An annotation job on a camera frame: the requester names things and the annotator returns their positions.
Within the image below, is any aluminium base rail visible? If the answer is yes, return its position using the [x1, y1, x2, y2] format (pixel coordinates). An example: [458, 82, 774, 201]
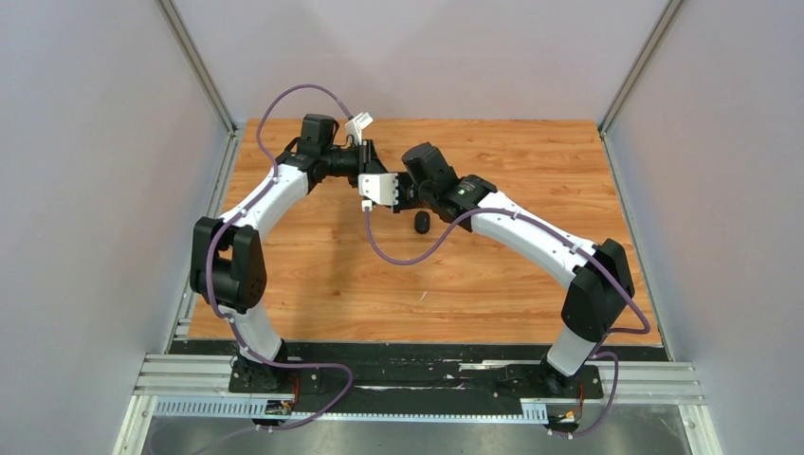
[134, 355, 704, 405]

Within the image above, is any left aluminium frame post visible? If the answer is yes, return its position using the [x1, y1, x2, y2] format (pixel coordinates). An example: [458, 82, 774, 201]
[155, 0, 238, 137]

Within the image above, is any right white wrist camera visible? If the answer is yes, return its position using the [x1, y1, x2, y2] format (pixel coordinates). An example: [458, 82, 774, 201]
[357, 173, 399, 211]

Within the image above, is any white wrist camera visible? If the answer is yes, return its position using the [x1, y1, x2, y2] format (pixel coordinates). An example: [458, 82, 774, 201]
[357, 173, 399, 211]
[345, 112, 374, 145]

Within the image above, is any right aluminium frame post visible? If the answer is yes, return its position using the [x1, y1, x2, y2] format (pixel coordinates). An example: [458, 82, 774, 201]
[597, 0, 686, 138]

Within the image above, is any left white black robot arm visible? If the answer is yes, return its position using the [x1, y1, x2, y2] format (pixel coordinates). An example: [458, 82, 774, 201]
[190, 112, 385, 391]

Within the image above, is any white slotted cable duct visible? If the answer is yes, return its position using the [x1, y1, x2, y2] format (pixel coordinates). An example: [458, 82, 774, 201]
[154, 400, 549, 425]

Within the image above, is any black earbud charging case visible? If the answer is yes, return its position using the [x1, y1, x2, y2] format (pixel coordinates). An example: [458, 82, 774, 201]
[413, 210, 431, 235]

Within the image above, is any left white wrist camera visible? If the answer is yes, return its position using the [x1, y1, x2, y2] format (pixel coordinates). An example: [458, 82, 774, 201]
[345, 112, 374, 145]

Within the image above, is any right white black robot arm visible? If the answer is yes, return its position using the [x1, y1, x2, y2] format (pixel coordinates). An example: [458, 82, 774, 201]
[399, 142, 635, 396]

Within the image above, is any aluminium frame post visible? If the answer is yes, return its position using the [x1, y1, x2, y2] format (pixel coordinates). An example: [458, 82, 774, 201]
[155, 0, 238, 137]
[597, 0, 686, 138]

